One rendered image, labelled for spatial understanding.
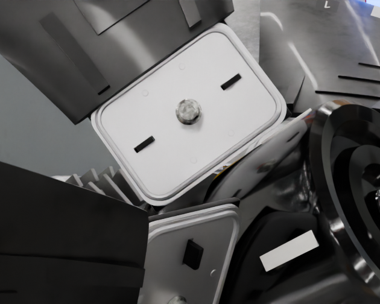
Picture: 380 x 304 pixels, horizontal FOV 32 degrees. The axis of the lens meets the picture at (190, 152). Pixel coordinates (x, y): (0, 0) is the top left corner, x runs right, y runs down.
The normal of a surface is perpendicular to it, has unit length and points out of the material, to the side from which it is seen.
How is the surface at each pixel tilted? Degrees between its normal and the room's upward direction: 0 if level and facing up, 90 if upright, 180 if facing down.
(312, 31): 10
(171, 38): 46
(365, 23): 16
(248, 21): 0
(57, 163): 90
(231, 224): 94
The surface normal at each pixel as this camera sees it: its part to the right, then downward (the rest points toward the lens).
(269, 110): -0.07, -0.11
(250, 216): -0.77, -0.25
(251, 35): -0.15, -0.80
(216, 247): 0.70, 0.38
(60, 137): 0.94, 0.07
